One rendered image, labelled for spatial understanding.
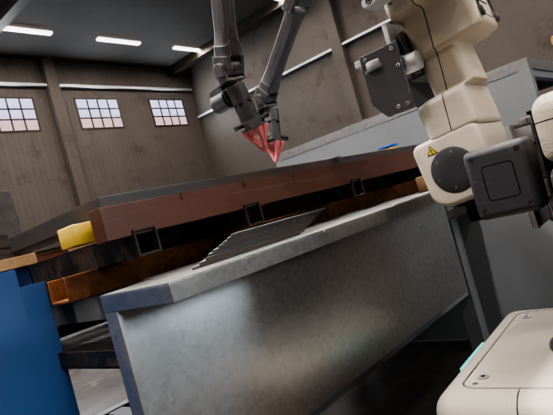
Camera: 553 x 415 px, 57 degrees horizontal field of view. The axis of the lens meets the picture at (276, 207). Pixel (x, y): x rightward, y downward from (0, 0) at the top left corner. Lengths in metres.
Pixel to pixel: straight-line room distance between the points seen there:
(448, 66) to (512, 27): 10.70
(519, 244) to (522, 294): 0.20
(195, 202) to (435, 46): 0.65
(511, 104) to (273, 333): 1.41
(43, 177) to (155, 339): 12.28
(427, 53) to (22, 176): 12.05
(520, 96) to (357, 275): 1.09
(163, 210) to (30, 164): 12.13
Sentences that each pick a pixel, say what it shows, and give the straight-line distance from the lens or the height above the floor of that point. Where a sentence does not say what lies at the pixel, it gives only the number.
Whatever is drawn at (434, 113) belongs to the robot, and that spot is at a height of 0.86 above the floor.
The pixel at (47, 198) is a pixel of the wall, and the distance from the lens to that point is 13.03.
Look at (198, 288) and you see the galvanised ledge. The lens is 0.78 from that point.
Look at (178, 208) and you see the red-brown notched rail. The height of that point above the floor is 0.80.
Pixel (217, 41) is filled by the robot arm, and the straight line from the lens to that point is 1.49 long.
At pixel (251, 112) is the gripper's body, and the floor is 1.03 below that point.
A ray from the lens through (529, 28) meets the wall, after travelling 11.88.
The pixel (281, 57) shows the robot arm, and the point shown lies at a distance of 1.89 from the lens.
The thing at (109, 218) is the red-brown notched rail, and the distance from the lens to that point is 0.94.
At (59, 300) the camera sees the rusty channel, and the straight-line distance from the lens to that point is 1.14.
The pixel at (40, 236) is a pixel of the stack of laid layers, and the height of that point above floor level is 0.82.
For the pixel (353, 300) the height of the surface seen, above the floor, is 0.47.
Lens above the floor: 0.73
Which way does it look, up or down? 1 degrees up
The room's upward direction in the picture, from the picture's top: 15 degrees counter-clockwise
